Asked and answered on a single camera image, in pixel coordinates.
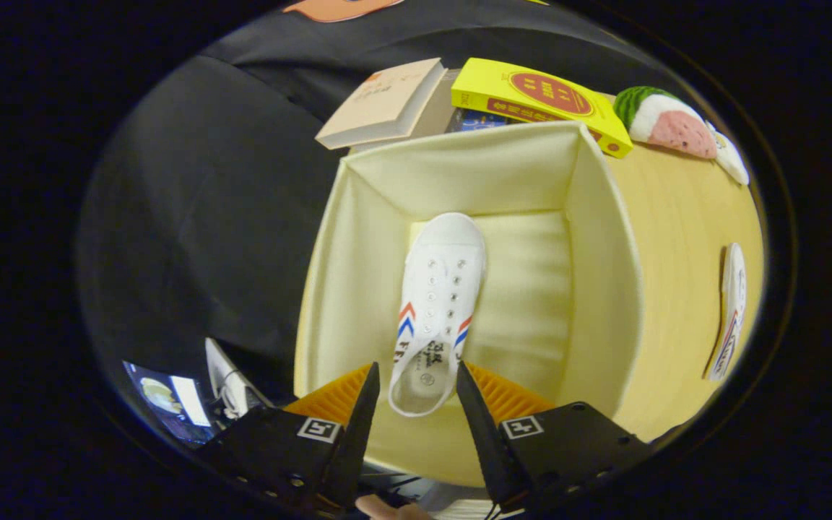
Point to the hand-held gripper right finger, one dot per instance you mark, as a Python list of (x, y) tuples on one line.
[(484, 440)]

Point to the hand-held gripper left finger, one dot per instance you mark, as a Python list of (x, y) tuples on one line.
[(358, 440)]

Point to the white striped canvas shoe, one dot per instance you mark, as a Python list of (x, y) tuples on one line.
[(439, 289), (732, 303)]

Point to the cream fabric storage box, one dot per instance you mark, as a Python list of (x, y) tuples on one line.
[(531, 289)]

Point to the white flat object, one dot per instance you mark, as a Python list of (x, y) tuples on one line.
[(232, 383)]

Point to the computer monitor screen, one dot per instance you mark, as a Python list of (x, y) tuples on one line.
[(170, 401)]

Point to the blue book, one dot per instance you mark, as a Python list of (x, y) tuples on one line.
[(477, 120)]

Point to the grey book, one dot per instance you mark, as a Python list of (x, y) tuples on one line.
[(436, 112)]

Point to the beige paperback book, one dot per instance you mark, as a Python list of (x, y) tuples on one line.
[(387, 101)]

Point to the yellow book with red circle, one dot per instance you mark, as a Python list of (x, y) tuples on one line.
[(531, 94)]

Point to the watermelon slice plush toy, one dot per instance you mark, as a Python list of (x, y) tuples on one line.
[(669, 123)]

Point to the small white plush toy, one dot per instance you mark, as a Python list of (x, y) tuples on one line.
[(730, 155)]

